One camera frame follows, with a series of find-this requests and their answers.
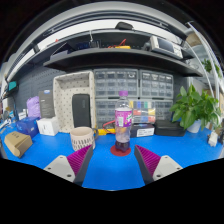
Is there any black flat case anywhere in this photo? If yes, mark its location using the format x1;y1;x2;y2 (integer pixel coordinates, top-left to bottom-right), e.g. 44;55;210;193
154;119;186;137

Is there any black rectangular device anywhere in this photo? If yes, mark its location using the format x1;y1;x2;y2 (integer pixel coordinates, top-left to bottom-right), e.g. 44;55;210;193
71;93;92;129

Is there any beige perforated tray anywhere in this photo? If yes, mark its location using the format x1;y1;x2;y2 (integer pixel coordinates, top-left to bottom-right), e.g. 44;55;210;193
52;70;98;134

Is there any purple bag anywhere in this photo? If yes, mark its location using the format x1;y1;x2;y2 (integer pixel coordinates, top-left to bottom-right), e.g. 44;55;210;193
26;95;42;119

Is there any purple-capped clear drink bottle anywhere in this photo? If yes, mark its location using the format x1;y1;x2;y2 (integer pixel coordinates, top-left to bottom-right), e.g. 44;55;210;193
114;90;133;153

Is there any flat round red coaster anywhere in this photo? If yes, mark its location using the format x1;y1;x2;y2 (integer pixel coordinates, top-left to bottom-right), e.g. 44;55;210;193
110;144;132;157

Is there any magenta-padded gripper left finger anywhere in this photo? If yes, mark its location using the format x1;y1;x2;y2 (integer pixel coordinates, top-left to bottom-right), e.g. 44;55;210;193
43;144;94;187

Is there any green potted plant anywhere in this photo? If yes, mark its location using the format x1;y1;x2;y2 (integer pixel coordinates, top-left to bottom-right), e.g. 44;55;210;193
169;84;223;134

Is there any small white box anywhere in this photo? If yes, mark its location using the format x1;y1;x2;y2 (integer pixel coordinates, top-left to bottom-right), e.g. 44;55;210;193
18;109;28;121

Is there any white metal rack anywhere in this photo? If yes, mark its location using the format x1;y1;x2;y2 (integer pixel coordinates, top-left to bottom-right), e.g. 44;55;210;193
186;21;224;134

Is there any white power adapter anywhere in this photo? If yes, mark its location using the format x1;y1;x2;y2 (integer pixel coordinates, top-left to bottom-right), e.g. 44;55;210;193
208;130;219;148

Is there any dark grey standing box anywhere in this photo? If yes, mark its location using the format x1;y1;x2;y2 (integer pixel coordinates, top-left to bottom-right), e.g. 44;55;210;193
38;89;56;119

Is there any teal object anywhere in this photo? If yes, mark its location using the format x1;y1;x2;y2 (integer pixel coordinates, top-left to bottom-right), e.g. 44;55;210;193
7;80;18;92

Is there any black box with white label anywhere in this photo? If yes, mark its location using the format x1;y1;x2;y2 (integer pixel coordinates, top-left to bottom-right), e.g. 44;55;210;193
129;123;156;139

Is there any beige patterned mug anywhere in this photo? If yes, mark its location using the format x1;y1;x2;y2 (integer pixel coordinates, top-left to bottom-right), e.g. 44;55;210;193
69;126;100;152

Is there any brown cardboard box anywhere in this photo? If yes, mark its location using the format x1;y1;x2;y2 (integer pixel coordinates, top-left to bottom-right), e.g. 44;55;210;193
3;130;34;159

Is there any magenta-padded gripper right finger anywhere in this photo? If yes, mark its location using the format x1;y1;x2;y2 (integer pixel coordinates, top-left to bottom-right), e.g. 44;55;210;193
133;144;184;186

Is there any blue box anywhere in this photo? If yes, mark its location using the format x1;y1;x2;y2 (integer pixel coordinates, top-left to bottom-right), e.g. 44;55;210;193
15;116;40;138

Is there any clear organiser box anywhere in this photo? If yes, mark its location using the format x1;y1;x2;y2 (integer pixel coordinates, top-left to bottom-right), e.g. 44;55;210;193
131;99;157;125

